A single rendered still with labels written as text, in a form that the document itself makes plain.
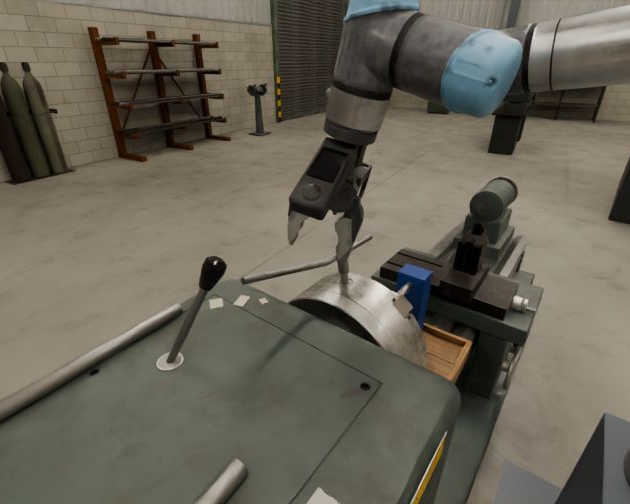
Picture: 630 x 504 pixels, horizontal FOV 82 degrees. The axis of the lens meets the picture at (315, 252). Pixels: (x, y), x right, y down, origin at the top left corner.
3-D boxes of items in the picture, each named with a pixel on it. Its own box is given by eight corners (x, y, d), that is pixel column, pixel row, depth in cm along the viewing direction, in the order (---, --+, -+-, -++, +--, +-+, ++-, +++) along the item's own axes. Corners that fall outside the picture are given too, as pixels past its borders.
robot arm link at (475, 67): (542, 41, 38) (447, 16, 43) (516, 36, 31) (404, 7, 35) (504, 116, 43) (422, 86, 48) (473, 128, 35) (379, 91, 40)
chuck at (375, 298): (410, 444, 74) (408, 312, 62) (293, 386, 93) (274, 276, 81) (427, 414, 81) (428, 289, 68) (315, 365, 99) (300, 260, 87)
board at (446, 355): (431, 422, 88) (434, 411, 86) (313, 357, 107) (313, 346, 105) (470, 352, 109) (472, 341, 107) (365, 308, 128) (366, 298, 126)
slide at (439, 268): (503, 321, 112) (506, 309, 110) (379, 276, 136) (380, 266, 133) (516, 294, 125) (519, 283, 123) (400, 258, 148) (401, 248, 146)
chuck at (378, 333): (402, 457, 72) (399, 323, 60) (284, 395, 91) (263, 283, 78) (410, 444, 74) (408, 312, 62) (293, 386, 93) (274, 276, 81)
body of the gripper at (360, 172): (363, 200, 58) (387, 125, 51) (346, 223, 51) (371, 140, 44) (320, 183, 60) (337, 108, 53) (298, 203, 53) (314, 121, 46)
